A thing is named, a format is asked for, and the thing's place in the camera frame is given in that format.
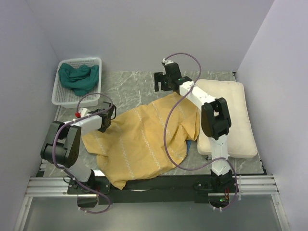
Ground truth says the yellow and blue pillowcase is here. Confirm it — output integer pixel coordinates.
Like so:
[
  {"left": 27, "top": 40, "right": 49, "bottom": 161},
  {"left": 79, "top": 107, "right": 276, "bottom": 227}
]
[{"left": 82, "top": 93, "right": 200, "bottom": 189}]

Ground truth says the cream white pillow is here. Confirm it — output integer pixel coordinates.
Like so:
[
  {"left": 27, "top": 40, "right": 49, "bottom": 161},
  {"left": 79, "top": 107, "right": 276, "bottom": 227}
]
[{"left": 196, "top": 79, "right": 257, "bottom": 159}]

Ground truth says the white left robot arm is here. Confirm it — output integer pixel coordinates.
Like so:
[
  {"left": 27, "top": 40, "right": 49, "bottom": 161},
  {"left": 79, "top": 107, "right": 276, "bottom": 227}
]
[{"left": 41, "top": 102, "right": 168, "bottom": 193}]

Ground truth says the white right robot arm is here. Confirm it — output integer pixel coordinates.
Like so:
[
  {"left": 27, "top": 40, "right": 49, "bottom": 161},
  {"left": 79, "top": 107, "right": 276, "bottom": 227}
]
[{"left": 154, "top": 59, "right": 232, "bottom": 192}]

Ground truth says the dark green cloth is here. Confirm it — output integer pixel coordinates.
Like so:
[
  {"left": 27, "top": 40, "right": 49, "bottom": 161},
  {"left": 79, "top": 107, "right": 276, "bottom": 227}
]
[{"left": 58, "top": 63, "right": 100, "bottom": 96}]

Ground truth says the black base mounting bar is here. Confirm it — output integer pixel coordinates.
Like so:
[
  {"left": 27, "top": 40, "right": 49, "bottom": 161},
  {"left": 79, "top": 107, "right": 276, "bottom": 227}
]
[{"left": 67, "top": 172, "right": 238, "bottom": 208}]

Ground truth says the aluminium frame rail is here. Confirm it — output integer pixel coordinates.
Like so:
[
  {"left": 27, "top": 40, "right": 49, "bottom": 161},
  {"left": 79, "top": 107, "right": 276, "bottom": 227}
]
[{"left": 25, "top": 175, "right": 279, "bottom": 197}]

